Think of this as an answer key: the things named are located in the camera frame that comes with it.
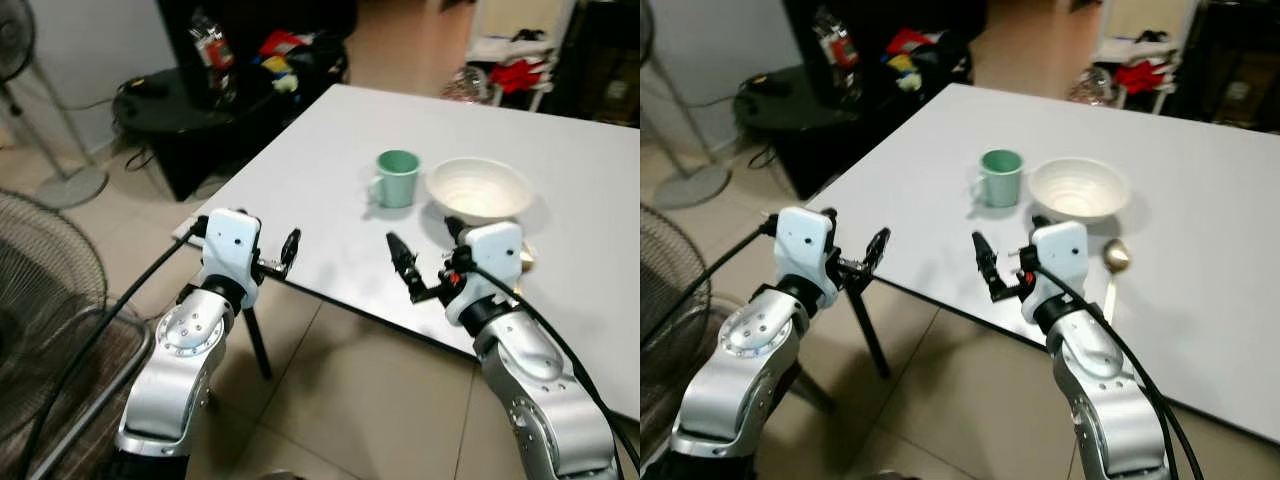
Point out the clear plastic bottle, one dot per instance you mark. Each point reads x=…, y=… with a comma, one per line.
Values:
x=835, y=48
x=212, y=50

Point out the black table leg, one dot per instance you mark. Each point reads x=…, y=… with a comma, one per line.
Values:
x=868, y=335
x=258, y=345

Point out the silver metal frame chair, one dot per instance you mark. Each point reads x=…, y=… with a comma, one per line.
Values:
x=668, y=385
x=100, y=380

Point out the black low cabinet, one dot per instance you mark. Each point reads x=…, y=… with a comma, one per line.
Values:
x=195, y=160
x=815, y=160

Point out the green ceramic mug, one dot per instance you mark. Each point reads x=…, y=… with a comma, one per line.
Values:
x=397, y=180
x=1001, y=179

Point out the black grille floor fan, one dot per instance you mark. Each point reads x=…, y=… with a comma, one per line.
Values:
x=662, y=265
x=45, y=270

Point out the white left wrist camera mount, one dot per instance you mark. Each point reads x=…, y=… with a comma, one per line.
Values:
x=805, y=245
x=230, y=245

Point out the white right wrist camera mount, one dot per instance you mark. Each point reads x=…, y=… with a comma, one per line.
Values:
x=1060, y=255
x=492, y=255

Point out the tall black cabinet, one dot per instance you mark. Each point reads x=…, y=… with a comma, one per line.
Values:
x=1230, y=60
x=600, y=60

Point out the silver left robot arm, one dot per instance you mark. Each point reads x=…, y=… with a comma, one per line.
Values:
x=175, y=380
x=730, y=385

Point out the red cloth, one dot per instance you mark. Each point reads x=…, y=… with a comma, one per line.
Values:
x=517, y=76
x=1141, y=76

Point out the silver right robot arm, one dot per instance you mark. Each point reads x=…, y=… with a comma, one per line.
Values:
x=545, y=400
x=1110, y=410

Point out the white shelf rack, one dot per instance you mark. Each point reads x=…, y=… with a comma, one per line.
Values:
x=520, y=30
x=1145, y=30

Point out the white standing fan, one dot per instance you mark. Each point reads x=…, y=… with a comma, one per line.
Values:
x=693, y=187
x=72, y=187

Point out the clear glass bowl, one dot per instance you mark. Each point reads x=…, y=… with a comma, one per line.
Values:
x=1089, y=87
x=465, y=86

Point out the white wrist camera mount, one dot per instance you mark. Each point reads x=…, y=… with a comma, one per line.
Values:
x=1060, y=255
x=230, y=245
x=492, y=255
x=805, y=245

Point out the white ribbed bowl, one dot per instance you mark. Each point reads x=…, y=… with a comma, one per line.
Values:
x=480, y=188
x=1080, y=188

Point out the red and yellow toy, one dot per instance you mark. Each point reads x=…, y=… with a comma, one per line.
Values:
x=908, y=58
x=283, y=60

